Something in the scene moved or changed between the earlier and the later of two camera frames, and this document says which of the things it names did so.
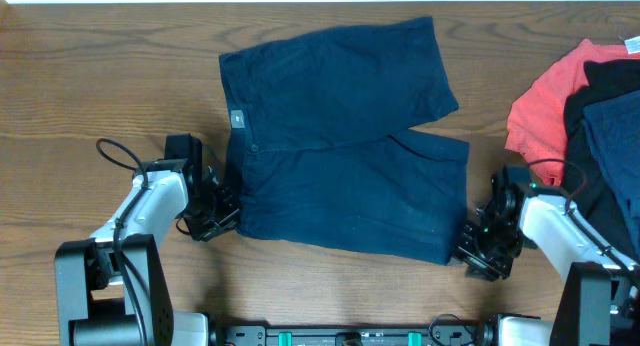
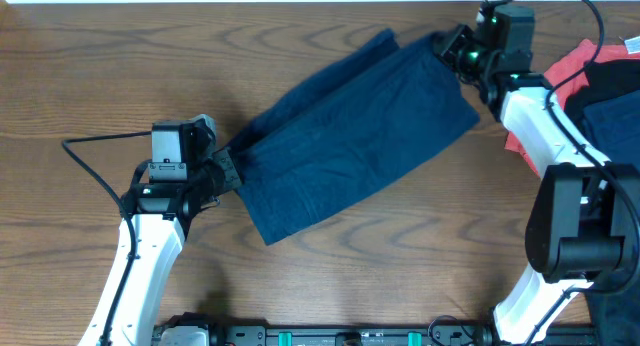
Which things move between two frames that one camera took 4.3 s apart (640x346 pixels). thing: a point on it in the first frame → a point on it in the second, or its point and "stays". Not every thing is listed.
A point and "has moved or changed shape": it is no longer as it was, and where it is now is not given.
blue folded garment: (616, 125) stays
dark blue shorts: (314, 144) has moved or changed shape
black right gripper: (488, 270) → (448, 51)
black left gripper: (220, 215) → (228, 168)
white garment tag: (633, 45) stays
